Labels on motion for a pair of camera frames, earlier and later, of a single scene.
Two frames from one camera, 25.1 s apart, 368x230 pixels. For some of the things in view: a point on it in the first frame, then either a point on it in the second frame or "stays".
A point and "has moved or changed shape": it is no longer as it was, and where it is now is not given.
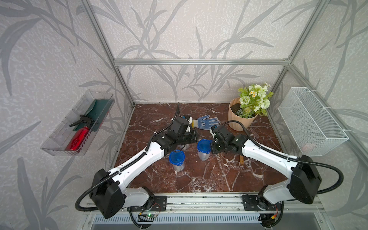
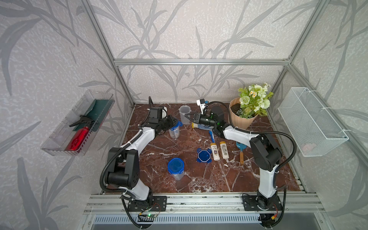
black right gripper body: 217,147 → 206,120
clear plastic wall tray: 72,135 stays
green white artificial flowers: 254,100 stays
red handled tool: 80,133 stays
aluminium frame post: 102,35 stays
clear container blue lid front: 177,158 → 176,167
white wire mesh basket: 311,128 stays
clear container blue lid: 179,147 has moved or changed shape
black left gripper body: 187,138 → 165,124
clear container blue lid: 204,149 → 184,110
